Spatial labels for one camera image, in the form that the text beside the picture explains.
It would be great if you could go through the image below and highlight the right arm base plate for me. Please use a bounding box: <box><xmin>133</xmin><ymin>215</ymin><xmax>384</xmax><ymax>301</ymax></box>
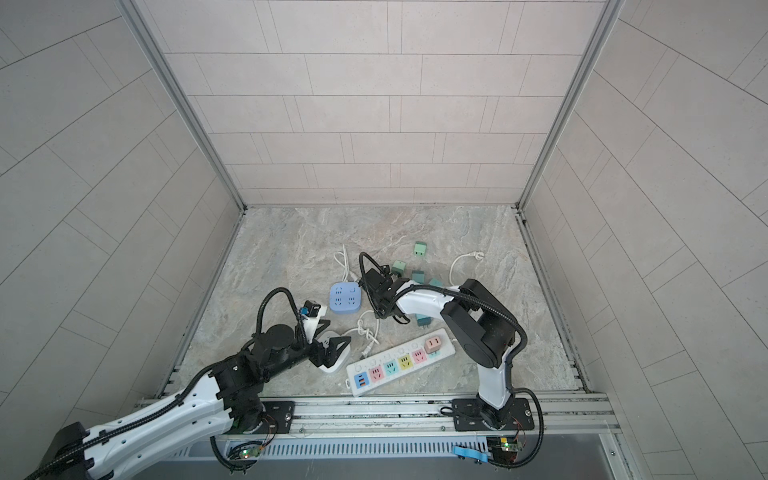
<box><xmin>449</xmin><ymin>397</ymin><xmax>535</xmax><ymax>432</ymax></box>

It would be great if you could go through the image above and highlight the left circuit board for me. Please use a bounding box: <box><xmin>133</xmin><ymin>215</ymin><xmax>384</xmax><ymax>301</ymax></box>
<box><xmin>227</xmin><ymin>441</ymin><xmax>263</xmax><ymax>462</ymax></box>

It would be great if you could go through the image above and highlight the white socket knotted cable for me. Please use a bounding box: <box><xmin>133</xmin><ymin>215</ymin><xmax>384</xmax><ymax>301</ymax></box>
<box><xmin>340</xmin><ymin>309</ymin><xmax>382</xmax><ymax>364</ymax></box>

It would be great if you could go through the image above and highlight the blue socket white cable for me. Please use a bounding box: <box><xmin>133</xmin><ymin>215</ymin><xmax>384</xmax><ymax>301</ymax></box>
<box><xmin>332</xmin><ymin>242</ymin><xmax>364</xmax><ymax>286</ymax></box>

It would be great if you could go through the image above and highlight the pink plug adapter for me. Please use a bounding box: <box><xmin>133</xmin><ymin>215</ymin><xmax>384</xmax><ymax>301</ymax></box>
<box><xmin>424</xmin><ymin>335</ymin><xmax>443</xmax><ymax>355</ymax></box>

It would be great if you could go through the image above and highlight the white square power socket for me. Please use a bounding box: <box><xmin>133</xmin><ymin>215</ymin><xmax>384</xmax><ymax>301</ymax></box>
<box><xmin>319</xmin><ymin>334</ymin><xmax>351</xmax><ymax>374</ymax></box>

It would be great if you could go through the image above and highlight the green plug adapter left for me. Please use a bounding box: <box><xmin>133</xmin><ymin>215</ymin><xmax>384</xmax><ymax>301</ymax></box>
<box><xmin>392</xmin><ymin>260</ymin><xmax>407</xmax><ymax>276</ymax></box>

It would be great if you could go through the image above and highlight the aluminium rail frame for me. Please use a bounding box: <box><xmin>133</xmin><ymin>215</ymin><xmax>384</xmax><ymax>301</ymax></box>
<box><xmin>116</xmin><ymin>391</ymin><xmax>620</xmax><ymax>448</ymax></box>

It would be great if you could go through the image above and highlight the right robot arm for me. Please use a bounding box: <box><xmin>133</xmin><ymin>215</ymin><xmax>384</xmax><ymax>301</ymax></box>
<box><xmin>358</xmin><ymin>252</ymin><xmax>545</xmax><ymax>470</ymax></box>

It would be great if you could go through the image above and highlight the light green plug adapter far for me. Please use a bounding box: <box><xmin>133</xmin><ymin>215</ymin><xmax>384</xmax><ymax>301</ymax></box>
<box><xmin>413</xmin><ymin>241</ymin><xmax>427</xmax><ymax>256</ymax></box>

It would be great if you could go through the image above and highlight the power strip white cable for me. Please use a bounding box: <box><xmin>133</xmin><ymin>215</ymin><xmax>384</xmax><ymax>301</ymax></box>
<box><xmin>448</xmin><ymin>250</ymin><xmax>486</xmax><ymax>287</ymax></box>

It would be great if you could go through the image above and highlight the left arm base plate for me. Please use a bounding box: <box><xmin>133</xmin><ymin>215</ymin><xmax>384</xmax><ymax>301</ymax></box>
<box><xmin>228</xmin><ymin>401</ymin><xmax>296</xmax><ymax>435</ymax></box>

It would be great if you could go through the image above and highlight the right circuit board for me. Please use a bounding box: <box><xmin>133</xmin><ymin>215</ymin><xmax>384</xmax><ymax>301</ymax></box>
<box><xmin>486</xmin><ymin>436</ymin><xmax>525</xmax><ymax>465</ymax></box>

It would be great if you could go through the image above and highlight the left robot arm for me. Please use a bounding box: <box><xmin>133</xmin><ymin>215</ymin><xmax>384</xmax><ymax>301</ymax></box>
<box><xmin>29</xmin><ymin>287</ymin><xmax>351</xmax><ymax>479</ymax></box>

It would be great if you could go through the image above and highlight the white long power strip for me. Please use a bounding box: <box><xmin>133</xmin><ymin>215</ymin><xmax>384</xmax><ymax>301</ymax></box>
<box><xmin>346</xmin><ymin>328</ymin><xmax>456</xmax><ymax>397</ymax></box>

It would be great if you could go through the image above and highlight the blue square power socket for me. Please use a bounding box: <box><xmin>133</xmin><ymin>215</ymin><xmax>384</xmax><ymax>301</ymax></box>
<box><xmin>329</xmin><ymin>282</ymin><xmax>362</xmax><ymax>314</ymax></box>

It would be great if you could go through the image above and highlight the circuit board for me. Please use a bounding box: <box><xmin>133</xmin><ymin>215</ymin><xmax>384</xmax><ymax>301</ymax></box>
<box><xmin>486</xmin><ymin>436</ymin><xmax>525</xmax><ymax>465</ymax></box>
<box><xmin>227</xmin><ymin>441</ymin><xmax>263</xmax><ymax>462</ymax></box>

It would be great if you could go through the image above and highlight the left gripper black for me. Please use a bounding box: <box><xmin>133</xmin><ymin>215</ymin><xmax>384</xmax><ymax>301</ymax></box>
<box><xmin>261</xmin><ymin>320</ymin><xmax>352</xmax><ymax>383</ymax></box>

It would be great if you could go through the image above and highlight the blue tape piece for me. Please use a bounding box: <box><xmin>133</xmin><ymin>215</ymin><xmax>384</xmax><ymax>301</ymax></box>
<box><xmin>452</xmin><ymin>445</ymin><xmax>489</xmax><ymax>464</ymax></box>

